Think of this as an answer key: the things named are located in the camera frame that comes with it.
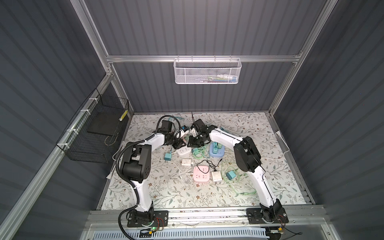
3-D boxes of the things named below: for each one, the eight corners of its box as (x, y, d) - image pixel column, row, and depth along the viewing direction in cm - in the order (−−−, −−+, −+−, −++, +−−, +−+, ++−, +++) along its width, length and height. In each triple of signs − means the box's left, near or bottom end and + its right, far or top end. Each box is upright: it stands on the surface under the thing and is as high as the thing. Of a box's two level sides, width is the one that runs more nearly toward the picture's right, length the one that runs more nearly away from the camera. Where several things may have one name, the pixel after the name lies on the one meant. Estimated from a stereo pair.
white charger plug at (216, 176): (213, 182, 87) (214, 180, 84) (211, 173, 90) (212, 171, 88) (221, 180, 87) (222, 179, 85) (219, 172, 90) (219, 170, 88)
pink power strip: (193, 182, 87) (193, 180, 84) (193, 167, 93) (193, 165, 90) (210, 182, 87) (210, 180, 84) (209, 167, 93) (209, 165, 90)
